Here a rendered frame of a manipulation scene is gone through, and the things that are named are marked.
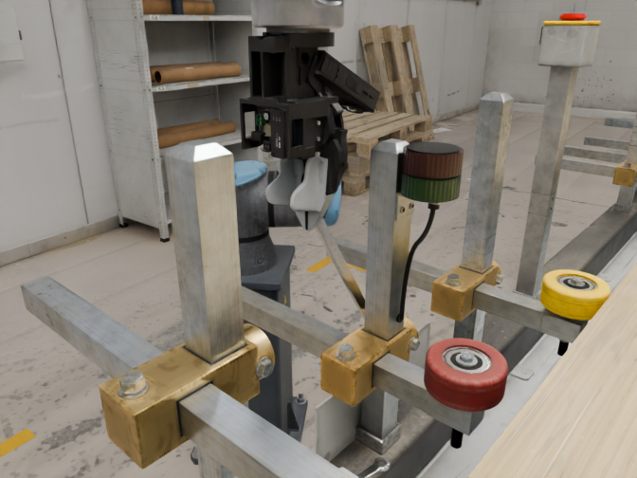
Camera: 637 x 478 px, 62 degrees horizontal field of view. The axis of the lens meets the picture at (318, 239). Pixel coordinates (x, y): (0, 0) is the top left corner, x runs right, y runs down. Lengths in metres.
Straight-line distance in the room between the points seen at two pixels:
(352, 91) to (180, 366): 0.34
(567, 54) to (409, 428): 0.64
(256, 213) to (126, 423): 1.00
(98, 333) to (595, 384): 0.46
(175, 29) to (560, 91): 3.05
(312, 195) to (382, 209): 0.08
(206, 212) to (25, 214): 2.97
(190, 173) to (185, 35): 3.47
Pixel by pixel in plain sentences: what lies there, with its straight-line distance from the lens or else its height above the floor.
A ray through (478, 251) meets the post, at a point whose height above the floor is 0.90.
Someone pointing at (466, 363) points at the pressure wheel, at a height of 0.91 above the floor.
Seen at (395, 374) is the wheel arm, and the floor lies 0.86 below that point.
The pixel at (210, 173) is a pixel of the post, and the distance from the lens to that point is 0.38.
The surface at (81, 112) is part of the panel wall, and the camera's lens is 3.41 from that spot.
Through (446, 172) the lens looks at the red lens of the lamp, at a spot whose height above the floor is 1.08.
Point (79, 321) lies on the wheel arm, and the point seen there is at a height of 0.96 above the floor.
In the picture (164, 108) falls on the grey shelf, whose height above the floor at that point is 0.70.
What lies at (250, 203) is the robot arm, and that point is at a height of 0.79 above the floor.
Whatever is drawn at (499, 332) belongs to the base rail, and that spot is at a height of 0.70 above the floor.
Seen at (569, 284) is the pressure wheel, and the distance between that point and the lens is 0.76.
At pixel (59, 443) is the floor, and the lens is 1.96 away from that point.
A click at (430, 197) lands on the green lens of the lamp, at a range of 0.54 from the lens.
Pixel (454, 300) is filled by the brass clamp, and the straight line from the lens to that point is 0.79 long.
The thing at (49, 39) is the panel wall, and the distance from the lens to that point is 3.32.
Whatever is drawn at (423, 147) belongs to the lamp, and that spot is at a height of 1.10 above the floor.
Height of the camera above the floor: 1.22
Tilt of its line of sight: 22 degrees down
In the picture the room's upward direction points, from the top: straight up
